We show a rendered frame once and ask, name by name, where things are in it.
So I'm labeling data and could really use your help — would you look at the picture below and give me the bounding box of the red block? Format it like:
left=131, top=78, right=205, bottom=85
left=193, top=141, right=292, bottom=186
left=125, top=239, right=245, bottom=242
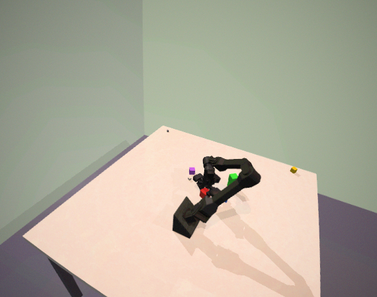
left=200, top=188, right=209, bottom=199

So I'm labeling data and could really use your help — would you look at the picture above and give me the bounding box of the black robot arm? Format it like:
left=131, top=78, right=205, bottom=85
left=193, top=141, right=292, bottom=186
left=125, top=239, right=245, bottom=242
left=183, top=156, right=261, bottom=226

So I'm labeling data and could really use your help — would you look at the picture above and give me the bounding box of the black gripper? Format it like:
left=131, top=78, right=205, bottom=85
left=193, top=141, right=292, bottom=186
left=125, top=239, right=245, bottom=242
left=193, top=173, right=221, bottom=197

